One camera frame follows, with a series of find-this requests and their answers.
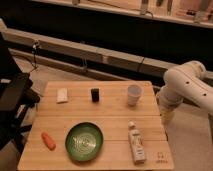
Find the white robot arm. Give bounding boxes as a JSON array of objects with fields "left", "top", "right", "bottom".
[{"left": 156, "top": 61, "right": 213, "bottom": 124}]

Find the black eraser block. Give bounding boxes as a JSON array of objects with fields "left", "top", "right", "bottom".
[{"left": 91, "top": 88, "right": 99, "bottom": 102}]

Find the white plastic cup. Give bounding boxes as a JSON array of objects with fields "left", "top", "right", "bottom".
[{"left": 127, "top": 84, "right": 142, "bottom": 106}]

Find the wooden folding table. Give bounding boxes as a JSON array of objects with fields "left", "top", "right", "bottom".
[{"left": 18, "top": 81, "right": 174, "bottom": 171}]

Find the green ribbed bowl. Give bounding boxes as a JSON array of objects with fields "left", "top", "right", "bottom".
[{"left": 65, "top": 122, "right": 104, "bottom": 162}]

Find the white bottle with label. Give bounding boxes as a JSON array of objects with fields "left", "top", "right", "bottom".
[{"left": 128, "top": 121, "right": 146, "bottom": 164}]

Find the orange carrot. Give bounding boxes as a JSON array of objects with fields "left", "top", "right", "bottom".
[{"left": 41, "top": 132, "right": 56, "bottom": 150}]

